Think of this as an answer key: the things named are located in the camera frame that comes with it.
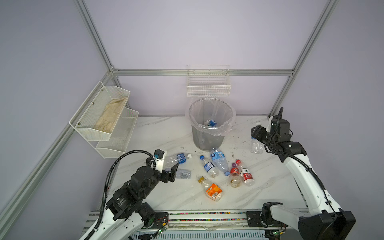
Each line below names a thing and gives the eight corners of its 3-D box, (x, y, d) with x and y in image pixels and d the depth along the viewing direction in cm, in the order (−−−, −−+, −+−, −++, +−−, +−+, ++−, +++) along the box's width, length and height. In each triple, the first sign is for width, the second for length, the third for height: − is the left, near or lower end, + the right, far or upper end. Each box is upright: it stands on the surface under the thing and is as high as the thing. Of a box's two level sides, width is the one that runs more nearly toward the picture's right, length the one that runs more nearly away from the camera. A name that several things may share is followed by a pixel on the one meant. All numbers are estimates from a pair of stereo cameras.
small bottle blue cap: (213, 180, 88) (213, 176, 84) (198, 161, 96) (198, 157, 92) (219, 175, 90) (220, 172, 86) (204, 157, 98) (204, 153, 94)
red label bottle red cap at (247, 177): (244, 187, 85) (246, 184, 81) (234, 162, 95) (235, 158, 91) (252, 185, 86) (255, 182, 82) (241, 161, 96) (244, 157, 92)
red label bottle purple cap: (230, 176, 88) (231, 174, 86) (229, 165, 93) (229, 163, 90) (238, 176, 88) (239, 174, 86) (236, 165, 93) (237, 163, 90)
